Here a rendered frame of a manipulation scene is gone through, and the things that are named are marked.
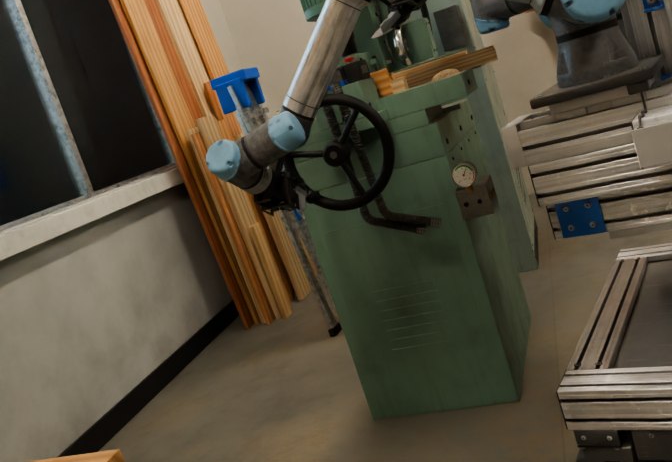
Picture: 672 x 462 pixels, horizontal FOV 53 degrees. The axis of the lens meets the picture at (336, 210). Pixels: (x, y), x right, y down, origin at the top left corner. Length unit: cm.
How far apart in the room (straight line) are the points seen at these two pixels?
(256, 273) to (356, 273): 148
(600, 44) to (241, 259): 226
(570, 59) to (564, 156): 19
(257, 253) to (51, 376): 118
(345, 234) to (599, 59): 85
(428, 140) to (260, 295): 176
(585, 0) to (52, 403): 210
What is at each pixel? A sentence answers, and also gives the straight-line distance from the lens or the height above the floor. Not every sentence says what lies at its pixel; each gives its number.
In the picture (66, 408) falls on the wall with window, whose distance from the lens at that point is 266.
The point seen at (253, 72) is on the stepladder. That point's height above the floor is 114.
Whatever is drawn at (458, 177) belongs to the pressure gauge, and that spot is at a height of 66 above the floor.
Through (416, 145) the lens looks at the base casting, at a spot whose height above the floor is 76.
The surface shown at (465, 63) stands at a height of 92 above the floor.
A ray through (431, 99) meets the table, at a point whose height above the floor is 86.
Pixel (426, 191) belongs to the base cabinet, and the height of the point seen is 63.
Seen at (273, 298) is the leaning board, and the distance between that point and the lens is 336.
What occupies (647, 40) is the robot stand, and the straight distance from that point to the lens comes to 163.
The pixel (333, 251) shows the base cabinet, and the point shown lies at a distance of 193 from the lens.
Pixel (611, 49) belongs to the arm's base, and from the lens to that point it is 142.
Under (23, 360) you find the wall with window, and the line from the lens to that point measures 254.
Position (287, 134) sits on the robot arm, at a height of 90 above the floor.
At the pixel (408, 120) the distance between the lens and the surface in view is 179.
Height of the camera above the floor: 94
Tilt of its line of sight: 9 degrees down
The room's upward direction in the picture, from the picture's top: 18 degrees counter-clockwise
